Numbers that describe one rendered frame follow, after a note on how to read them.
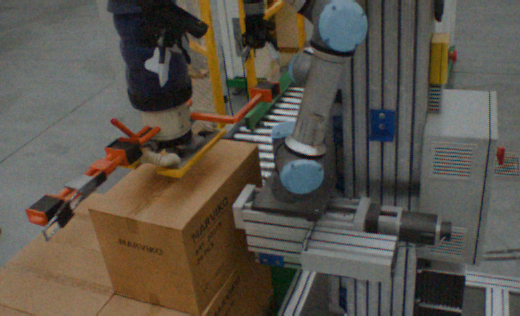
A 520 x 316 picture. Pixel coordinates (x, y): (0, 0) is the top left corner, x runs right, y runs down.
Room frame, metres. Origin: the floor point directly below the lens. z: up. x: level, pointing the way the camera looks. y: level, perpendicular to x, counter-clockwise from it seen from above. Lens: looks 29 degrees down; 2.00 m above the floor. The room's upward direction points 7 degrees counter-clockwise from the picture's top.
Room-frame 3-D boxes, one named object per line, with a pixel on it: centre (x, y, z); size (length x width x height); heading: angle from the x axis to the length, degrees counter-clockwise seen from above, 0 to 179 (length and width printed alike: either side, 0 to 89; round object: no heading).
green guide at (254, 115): (3.62, -0.31, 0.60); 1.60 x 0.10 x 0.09; 154
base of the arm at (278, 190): (1.46, -0.12, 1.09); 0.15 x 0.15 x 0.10
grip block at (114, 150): (1.59, 0.42, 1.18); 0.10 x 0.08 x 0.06; 61
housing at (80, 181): (1.41, 0.52, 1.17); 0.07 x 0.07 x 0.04; 61
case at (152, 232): (1.81, 0.29, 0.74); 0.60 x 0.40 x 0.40; 151
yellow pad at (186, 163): (1.77, 0.21, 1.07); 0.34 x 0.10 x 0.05; 151
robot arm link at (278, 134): (1.45, -0.12, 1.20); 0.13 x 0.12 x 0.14; 2
